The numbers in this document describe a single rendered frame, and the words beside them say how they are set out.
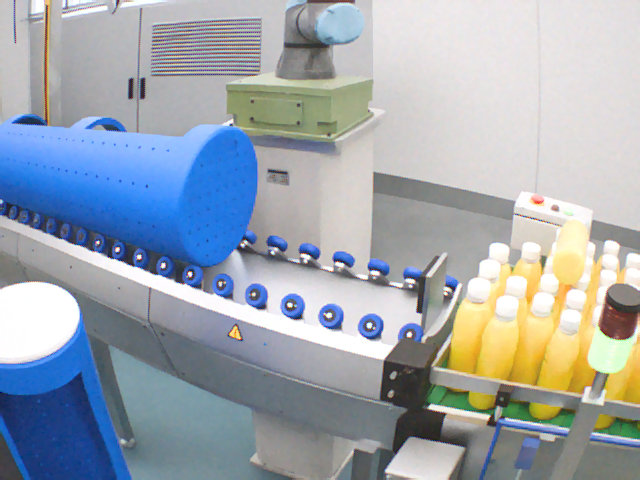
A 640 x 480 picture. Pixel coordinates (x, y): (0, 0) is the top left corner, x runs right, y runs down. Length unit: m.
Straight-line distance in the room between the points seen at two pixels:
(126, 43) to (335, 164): 2.04
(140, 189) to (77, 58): 2.45
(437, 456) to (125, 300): 0.81
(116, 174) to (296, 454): 1.12
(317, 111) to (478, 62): 2.49
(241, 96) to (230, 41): 1.44
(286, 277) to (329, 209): 0.26
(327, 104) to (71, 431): 0.97
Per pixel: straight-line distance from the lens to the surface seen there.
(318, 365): 1.27
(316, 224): 1.64
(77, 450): 1.56
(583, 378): 1.09
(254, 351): 1.33
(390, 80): 4.09
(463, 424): 1.10
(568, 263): 1.10
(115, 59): 3.49
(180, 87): 3.22
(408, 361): 1.05
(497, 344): 1.03
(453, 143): 4.07
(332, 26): 1.49
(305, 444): 2.07
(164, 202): 1.30
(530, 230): 1.41
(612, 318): 0.76
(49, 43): 2.25
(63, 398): 1.44
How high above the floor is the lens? 1.60
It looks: 25 degrees down
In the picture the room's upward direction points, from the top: straight up
